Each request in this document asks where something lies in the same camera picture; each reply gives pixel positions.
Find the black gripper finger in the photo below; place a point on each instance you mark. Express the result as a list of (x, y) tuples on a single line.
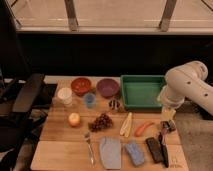
[(164, 150)]

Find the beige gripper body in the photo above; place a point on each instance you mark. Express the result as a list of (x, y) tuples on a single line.
[(167, 123)]

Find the dark brown brush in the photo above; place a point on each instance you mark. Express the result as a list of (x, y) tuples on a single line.
[(154, 149)]

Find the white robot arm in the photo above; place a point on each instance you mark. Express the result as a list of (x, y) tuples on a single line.
[(188, 82)]

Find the green plastic tray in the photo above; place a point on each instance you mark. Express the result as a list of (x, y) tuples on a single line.
[(140, 92)]

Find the orange carrot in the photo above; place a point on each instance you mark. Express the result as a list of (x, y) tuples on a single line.
[(139, 131)]

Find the blue sponge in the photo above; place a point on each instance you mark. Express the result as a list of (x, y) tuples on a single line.
[(135, 153)]

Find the yellow banana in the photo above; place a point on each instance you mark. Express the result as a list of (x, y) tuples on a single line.
[(126, 126)]

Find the grey cloth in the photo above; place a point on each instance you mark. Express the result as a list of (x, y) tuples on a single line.
[(110, 153)]

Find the small striped ball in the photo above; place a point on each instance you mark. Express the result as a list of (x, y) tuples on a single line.
[(114, 104)]

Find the bunch of dark grapes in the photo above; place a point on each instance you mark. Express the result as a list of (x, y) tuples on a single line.
[(100, 123)]

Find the purple bowl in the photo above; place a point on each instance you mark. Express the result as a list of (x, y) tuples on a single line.
[(107, 87)]

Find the silver fork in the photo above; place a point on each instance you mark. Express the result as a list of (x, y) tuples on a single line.
[(91, 153)]

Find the blue cup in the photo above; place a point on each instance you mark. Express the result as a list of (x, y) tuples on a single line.
[(89, 100)]

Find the yellow apple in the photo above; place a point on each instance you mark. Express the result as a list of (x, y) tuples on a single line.
[(74, 119)]

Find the red bowl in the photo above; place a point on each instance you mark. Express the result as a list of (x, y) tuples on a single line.
[(81, 85)]

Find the white cup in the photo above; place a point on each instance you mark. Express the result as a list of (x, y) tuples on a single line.
[(65, 96)]

